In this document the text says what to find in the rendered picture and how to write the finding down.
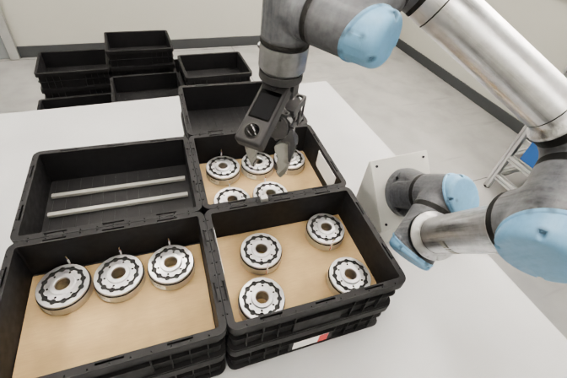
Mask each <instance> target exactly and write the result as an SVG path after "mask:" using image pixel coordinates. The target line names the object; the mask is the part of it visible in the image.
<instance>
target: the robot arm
mask: <svg viewBox="0 0 567 378"><path fill-rule="evenodd" d="M401 11H403V12H404V13H405V14H406V15H407V16H408V17H409V18H410V19H411V20H412V21H413V22H414V23H415V24H416V25H417V26H418V27H419V28H421V29H422V30H423V31H424V32H425V33H426V34H427V35H428V36H429V37H430V38H431V39H433V40H434V41H435V42H436V43H437V44H438V45H439V46H440V47H441V48H442V49H444V50H445V51H446V52H447V53H448V54H449V55H450V56H451V57H452V58H453V59H455V60H456V61H457V62H458V63H459V64H460V65H461V66H462V67H463V68H464V69H466V70H467V71H468V72H469V73H470V74H471V75H472V76H473V77H474V78H475V79H476V80H477V81H478V82H479V83H480V84H481V85H482V86H483V87H484V88H485V89H486V90H488V91H489V92H490V93H491V94H492V95H493V96H494V97H495V98H496V99H497V100H499V101H500V102H501V103H502V104H503V105H504V106H505V107H506V108H507V109H508V110H509V111H511V112H512V113H513V114H514V115H515V116H516V117H517V118H518V119H519V120H520V121H522V122H523V123H524V124H525V125H526V126H527V128H526V135H527V137H528V138H529V139H530V140H531V141H532V142H533V143H535V144H536V146H537V149H538V160H537V162H536V164H535V165H534V166H533V168H532V171H531V173H530V174H529V176H528V177H527V179H526V181H525V183H524V184H523V185H522V186H521V187H519V188H516V189H512V190H509V191H506V192H501V193H500V194H498V195H497V196H495V197H494V198H493V199H492V200H491V201H490V202H489V204H488V205H485V206H481V207H479V195H478V189H477V187H476V185H475V184H474V182H473V181H472V180H471V179H470V178H469V177H468V176H466V175H462V174H455V173H448V174H425V173H423V172H421V171H419V170H415V169H412V168H402V169H399V170H396V171H394V172H393V173H392V174H391V175H390V177H389V178H388V180H387V182H386V188H385V198H386V203H387V205H388V207H389V209H390V210H391V211H392V212H393V213H394V214H396V215H398V216H401V217H404V218H403V220H402V222H401V223H400V224H399V226H398V227H397V229H396V231H395V232H393V233H392V237H391V239H390V241H389V244H390V246H391V248H392V249H393V250H394V251H395V252H397V253H398V254H399V255H400V256H402V257H403V258H405V259H406V260H408V261H409V262H411V263H412V264H413V265H415V266H416V267H419V268H420V269H422V270H424V271H429V270H430V269H431V267H433V266H434V263H435V261H442V260H445V259H447V258H448V257H450V256H451V255H452V254H499V255H500V256H501V257H502V258H503V259H504V260H505V261H506V262H508V263H509V264H510V265H511V266H513V267H515V268H517V269H518V270H520V271H522V272H524V273H526V274H529V275H531V276H533V277H535V278H537V277H541V278H543V279H544V280H546V281H550V282H555V283H560V284H567V78H566V77H565V76H564V75H563V74H562V73H561V72H560V71H559V70H558V69H557V68H556V67H554V66H553V65H552V64H551V63H550V62H549V61H548V60H547V59H546V58H545V57H544V56H543V55H542V54H541V53H540V52H539V51H537V50H536V49H535V48H534V47H533V46H532V45H531V44H530V43H529V42H528V41H527V40H526V39H525V38H524V37H523V36H522V35H520V34H519V33H518V32H517V31H516V30H515V29H514V28H513V27H512V26H511V25H510V24H509V23H508V22H507V21H506V20H505V19H503V18H502V17H501V16H500V15H499V14H498V13H497V12H496V11H495V10H494V9H493V8H492V7H491V6H490V5H489V4H487V3H486V2H485V1H484V0H262V22H261V34H260V41H259V42H258V44H257V47H258V48H260V49H259V61H258V65H259V74H258V75H259V78H260V80H261V81H262V82H263V83H262V85H261V87H260V89H259V90H258V92H257V94H256V97H255V99H254V100H253V102H252V104H251V106H250V108H249V110H248V112H247V113H246V116H245V118H244V120H243V122H242V123H241V125H240V127H239V129H238V131H237V133H236V134H235V139H236V141H237V142H238V144H240V145H243V146H245V148H246V154H247V157H248V159H249V161H250V163H251V166H252V167H255V165H256V162H257V153H258V152H262V151H263V150H264V149H265V148H266V146H267V142H268V140H269V138H270V137H271V138H274V140H275V141H278V140H279V139H282V140H280V141H278V142H277V144H276V145H275V146H274V150H275V153H276V155H277V156H278V161H277V163H276V164H277V166H278V169H277V170H276V173H277V175H278V177H282V176H283V175H284V174H285V173H286V171H287V170H288V168H289V165H290V163H291V160H292V157H293V155H294V151H295V150H296V148H297V144H298V135H297V134H296V132H295V127H293V125H294V122H295V121H296V120H297V117H298V120H297V126H298V125H299V124H300V122H301V121H302V119H303V114H304V109H305V101H306V95H303V94H299V93H298V91H299V86H300V83H301V82H302V78H303V73H304V72H305V68H306V63H307V58H308V53H309V48H310V45H311V46H314V47H316V48H318V49H321V50H323V51H326V52H328V53H330V54H333V55H334V56H336V57H340V59H342V60H343V61H345V62H352V63H355V64H358V65H360V66H362V67H365V68H369V69H373V68H378V67H379V66H381V65H382V64H383V63H384V62H385V61H386V60H387V59H388V57H389V56H390V55H391V54H392V50H393V48H394V47H395V46H396V44H397V41H398V39H399V36H400V34H401V31H402V15H401V13H400V12H401ZM300 98H302V99H300ZM302 106H303V107H302ZM301 108H302V112H301ZM298 112H299V115H298ZM300 113H301V115H300Z"/></svg>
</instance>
